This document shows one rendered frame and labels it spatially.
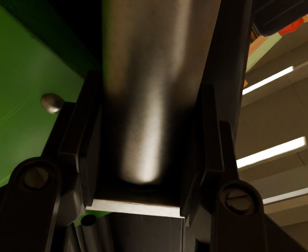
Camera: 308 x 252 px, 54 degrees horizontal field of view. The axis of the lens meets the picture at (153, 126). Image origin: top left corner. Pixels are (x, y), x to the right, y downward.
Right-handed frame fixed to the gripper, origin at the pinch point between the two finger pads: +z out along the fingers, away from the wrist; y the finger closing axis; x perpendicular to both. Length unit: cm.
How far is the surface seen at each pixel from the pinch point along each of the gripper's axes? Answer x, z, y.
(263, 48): -140, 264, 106
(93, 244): -11.2, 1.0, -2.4
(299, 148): -271, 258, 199
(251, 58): -147, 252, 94
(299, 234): -355, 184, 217
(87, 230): -10.0, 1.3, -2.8
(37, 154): -4.9, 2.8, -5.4
